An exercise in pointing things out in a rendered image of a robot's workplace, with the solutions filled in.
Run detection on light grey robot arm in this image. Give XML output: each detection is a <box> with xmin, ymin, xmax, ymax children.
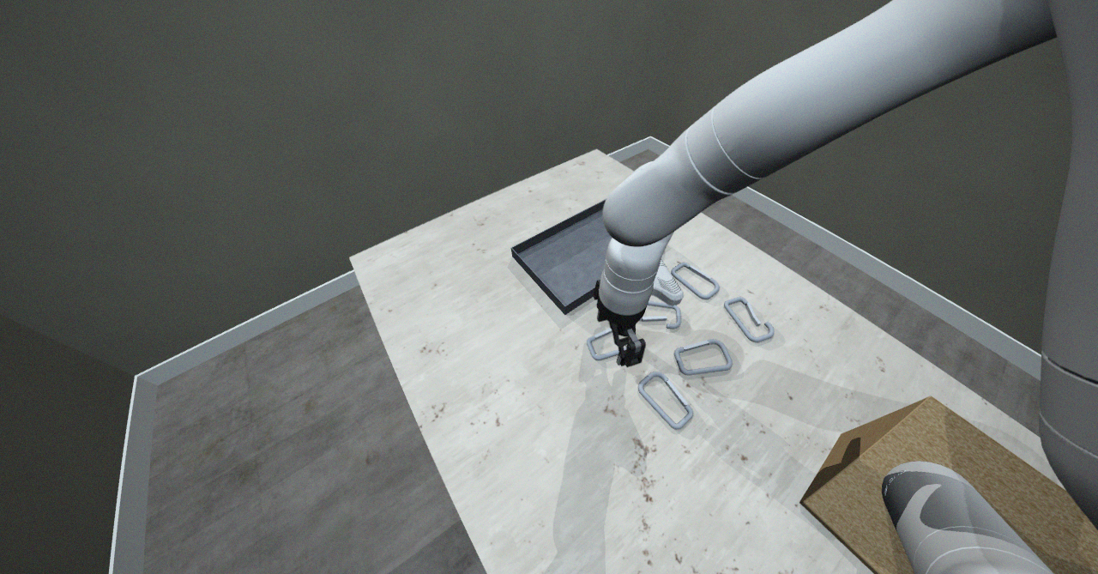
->
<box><xmin>600</xmin><ymin>0</ymin><xmax>1098</xmax><ymax>574</ymax></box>

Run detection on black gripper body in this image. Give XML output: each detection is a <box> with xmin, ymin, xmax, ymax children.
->
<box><xmin>597</xmin><ymin>294</ymin><xmax>647</xmax><ymax>336</ymax></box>

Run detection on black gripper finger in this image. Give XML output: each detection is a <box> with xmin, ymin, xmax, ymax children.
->
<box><xmin>609</xmin><ymin>322</ymin><xmax>646</xmax><ymax>367</ymax></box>
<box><xmin>594</xmin><ymin>280</ymin><xmax>606</xmax><ymax>322</ymax></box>

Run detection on grey carabiner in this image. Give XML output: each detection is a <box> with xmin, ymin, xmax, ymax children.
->
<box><xmin>640</xmin><ymin>301</ymin><xmax>681</xmax><ymax>329</ymax></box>
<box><xmin>638</xmin><ymin>372</ymin><xmax>693</xmax><ymax>429</ymax></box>
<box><xmin>674</xmin><ymin>339</ymin><xmax>733</xmax><ymax>375</ymax></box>
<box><xmin>671</xmin><ymin>263</ymin><xmax>720</xmax><ymax>299</ymax></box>
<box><xmin>724</xmin><ymin>297</ymin><xmax>774</xmax><ymax>342</ymax></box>
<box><xmin>587</xmin><ymin>329</ymin><xmax>619</xmax><ymax>360</ymax></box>

